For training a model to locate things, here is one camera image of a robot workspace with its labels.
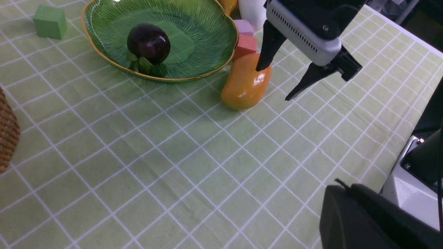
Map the pink foam cube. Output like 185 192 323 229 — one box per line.
234 19 254 37

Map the salmon red foam cube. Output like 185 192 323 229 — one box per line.
232 33 257 61

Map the green glass leaf plate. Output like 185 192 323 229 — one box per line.
82 0 239 84

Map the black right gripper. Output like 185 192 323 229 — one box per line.
256 0 367 101

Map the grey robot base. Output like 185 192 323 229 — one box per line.
380 136 440 231

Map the green checkered tablecloth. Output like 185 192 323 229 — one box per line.
1 0 442 249

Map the white toy radish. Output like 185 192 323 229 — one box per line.
238 0 267 32

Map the woven rattan basket green lining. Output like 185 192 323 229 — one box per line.
0 89 20 174

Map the dark purple toy mangosteen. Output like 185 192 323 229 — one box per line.
127 23 171 73

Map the green foam cube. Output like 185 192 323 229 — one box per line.
33 4 67 40

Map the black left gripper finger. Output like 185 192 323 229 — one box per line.
319 179 443 249

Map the yellow toy banana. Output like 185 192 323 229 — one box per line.
219 0 238 16

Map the orange yellow toy mango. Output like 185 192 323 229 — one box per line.
220 53 272 111

